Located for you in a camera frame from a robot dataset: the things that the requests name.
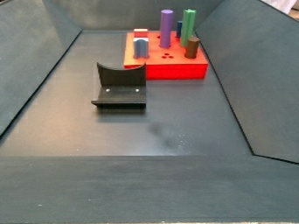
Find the red and white block peg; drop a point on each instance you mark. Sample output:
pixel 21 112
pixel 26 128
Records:
pixel 141 33

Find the blue cylinder peg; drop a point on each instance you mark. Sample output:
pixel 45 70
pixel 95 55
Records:
pixel 180 27

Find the tall green star peg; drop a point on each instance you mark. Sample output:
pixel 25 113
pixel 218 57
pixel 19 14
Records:
pixel 188 25

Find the brown cylinder peg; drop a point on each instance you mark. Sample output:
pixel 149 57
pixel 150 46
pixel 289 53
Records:
pixel 192 48

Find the red peg board block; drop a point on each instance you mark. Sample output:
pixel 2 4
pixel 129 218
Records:
pixel 168 63

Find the purple cylinder peg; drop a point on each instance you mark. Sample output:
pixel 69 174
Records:
pixel 166 28

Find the grey-blue fluted peg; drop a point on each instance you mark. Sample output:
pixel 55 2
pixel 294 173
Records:
pixel 141 44

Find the black fixture bracket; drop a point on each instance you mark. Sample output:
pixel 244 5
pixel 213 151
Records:
pixel 122 87

